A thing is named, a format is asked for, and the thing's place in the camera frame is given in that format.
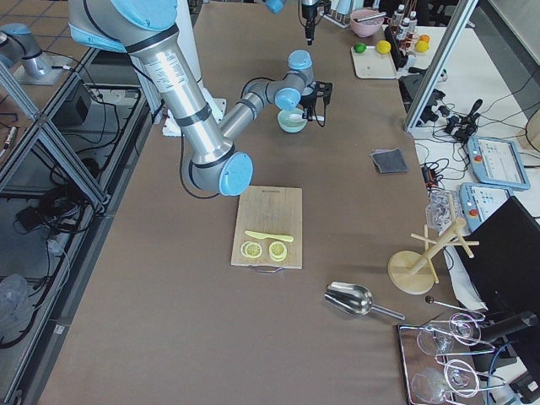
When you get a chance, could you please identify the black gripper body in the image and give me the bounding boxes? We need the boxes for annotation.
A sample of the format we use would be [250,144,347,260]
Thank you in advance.
[300,81,333,111]
[299,0,332,26]

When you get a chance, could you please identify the white ceramic spoon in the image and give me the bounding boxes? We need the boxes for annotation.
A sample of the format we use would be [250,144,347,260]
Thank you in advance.
[288,113,325,122]

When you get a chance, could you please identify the light green ceramic bowl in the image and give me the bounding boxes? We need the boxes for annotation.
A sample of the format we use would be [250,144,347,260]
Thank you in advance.
[277,110,307,133]

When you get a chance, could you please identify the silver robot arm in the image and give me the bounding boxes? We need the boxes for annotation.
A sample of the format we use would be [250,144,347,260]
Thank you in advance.
[263,0,332,46]
[68,1,332,196]

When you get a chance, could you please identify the pink bowl of ice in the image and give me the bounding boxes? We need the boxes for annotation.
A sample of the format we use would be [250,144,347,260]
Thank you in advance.
[350,8,385,38]

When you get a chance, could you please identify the green lime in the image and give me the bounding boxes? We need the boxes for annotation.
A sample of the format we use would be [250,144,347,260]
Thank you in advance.
[354,42,367,54]

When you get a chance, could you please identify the metal tongs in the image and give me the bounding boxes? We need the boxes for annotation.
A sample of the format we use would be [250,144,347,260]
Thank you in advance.
[352,13,386,23]

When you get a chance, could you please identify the cream plastic tray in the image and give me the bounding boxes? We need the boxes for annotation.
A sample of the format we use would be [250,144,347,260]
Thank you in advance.
[350,46,397,79]

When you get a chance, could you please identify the yellow lemon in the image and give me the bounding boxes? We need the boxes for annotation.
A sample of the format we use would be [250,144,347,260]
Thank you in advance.
[375,40,392,55]

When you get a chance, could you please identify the grey folded cloth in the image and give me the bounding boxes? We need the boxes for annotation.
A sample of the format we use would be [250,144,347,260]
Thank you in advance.
[370,148,408,174]

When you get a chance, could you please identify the wooden cutting board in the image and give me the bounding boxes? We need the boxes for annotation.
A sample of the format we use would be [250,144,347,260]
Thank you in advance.
[230,186,303,269]

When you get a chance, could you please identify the black stand device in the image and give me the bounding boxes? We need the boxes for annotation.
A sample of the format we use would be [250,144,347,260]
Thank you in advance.
[384,25,426,110]

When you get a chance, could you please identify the yellow plastic knife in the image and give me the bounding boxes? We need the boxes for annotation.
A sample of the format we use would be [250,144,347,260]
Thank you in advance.
[244,230,294,243]

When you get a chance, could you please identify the lower lemon slice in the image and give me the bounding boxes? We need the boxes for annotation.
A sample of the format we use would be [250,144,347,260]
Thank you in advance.
[268,240,288,262]

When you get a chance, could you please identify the lemon slice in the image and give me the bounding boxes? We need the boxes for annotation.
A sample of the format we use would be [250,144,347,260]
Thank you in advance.
[268,240,288,262]
[240,241,262,259]

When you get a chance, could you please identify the upper lemon slice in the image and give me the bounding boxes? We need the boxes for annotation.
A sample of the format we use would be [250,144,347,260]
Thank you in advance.
[240,241,262,259]

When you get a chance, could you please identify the wooden mug tree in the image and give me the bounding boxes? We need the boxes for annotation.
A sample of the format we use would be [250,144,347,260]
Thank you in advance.
[387,194,480,294]

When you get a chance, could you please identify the metal scoop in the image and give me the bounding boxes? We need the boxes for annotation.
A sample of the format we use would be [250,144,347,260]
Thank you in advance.
[324,281,406,321]

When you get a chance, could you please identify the lower teach pendant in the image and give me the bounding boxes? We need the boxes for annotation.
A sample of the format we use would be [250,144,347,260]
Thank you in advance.
[459,182,514,231]

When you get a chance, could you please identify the teach pendant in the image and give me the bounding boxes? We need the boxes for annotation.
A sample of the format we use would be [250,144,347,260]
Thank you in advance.
[467,135,531,190]
[459,182,514,231]

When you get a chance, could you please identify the upper teach pendant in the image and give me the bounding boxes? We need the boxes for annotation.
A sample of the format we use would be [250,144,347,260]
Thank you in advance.
[467,135,531,190]

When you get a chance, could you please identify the black monitor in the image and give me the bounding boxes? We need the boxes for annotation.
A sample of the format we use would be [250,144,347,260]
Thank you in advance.
[459,197,539,314]

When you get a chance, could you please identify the upper wine glass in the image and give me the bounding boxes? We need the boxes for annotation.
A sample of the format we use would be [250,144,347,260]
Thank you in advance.
[417,313,481,355]

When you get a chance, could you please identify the wine glass rack tray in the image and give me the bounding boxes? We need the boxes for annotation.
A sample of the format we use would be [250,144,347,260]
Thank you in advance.
[397,325,510,404]

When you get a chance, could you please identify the lower wine glass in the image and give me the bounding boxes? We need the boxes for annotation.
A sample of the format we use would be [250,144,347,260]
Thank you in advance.
[410,359,480,404]

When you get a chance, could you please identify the white wire cup rack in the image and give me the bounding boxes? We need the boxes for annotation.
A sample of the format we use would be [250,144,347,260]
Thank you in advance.
[320,0,353,29]

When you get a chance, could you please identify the copper wire bottle rack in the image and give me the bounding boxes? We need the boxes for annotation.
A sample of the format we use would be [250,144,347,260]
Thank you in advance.
[388,3,418,53]

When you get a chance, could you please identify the aluminium frame post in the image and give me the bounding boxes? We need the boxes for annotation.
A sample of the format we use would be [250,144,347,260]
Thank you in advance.
[403,0,478,132]

